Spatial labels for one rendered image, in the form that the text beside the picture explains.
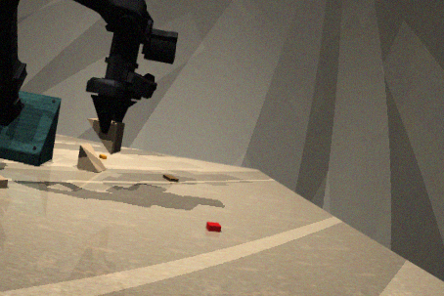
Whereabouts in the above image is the tan triangular block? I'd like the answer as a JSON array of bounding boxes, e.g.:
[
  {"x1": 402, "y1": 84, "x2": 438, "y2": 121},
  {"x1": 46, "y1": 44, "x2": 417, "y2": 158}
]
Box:
[{"x1": 77, "y1": 144, "x2": 106, "y2": 173}]

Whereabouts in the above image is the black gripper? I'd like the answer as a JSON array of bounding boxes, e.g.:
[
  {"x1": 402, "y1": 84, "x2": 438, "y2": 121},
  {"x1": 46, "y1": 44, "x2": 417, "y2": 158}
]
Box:
[{"x1": 86, "y1": 53, "x2": 142, "y2": 134}]

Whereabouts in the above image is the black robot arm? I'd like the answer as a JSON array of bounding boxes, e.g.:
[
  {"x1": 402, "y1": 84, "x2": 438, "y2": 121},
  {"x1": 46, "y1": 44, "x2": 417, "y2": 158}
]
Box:
[{"x1": 0, "y1": 0, "x2": 178, "y2": 122}]

